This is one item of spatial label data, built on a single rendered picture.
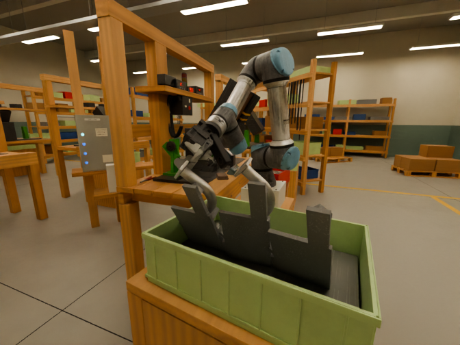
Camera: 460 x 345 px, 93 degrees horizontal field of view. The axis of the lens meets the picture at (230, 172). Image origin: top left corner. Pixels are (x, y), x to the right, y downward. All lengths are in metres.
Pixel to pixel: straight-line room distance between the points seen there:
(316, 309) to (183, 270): 0.35
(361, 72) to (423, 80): 2.10
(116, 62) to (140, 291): 1.20
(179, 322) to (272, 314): 0.29
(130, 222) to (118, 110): 0.71
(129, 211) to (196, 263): 1.02
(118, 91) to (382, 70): 10.21
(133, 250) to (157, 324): 0.94
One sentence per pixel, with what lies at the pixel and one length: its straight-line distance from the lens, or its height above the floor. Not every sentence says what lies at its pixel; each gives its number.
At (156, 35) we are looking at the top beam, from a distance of 1.89.
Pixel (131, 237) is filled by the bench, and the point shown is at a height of 0.53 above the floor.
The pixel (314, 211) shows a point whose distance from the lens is 0.46.
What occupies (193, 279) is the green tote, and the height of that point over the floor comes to 0.87.
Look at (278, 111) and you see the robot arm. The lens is 1.03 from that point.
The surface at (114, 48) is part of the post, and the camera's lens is 1.54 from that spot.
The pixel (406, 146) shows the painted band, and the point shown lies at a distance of 11.09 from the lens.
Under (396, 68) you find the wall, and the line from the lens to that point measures 11.03.
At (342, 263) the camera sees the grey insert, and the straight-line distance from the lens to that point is 0.85.
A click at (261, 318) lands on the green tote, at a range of 0.62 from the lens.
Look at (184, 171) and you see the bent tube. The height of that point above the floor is 1.16.
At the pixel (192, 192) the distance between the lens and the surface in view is 0.60.
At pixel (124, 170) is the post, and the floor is 1.00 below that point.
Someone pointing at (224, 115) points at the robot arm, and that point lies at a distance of 0.79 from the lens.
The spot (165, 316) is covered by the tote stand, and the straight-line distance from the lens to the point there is 0.79.
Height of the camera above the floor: 1.29
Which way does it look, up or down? 13 degrees down
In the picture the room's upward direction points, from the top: straight up
